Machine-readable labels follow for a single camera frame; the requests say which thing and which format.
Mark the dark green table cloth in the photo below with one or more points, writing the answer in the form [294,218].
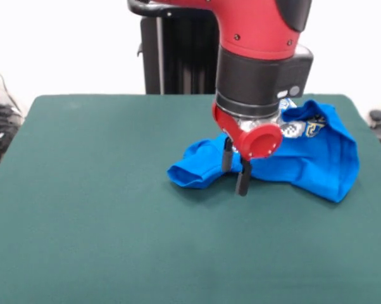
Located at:
[114,237]

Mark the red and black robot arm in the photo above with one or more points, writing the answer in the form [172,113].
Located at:
[250,63]

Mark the blue printed T-shirt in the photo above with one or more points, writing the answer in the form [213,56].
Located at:
[317,164]

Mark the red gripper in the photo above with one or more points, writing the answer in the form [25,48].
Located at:
[260,142]

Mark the black office chair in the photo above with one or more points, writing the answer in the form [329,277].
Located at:
[378,115]

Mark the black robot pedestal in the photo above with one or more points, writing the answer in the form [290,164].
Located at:
[178,63]

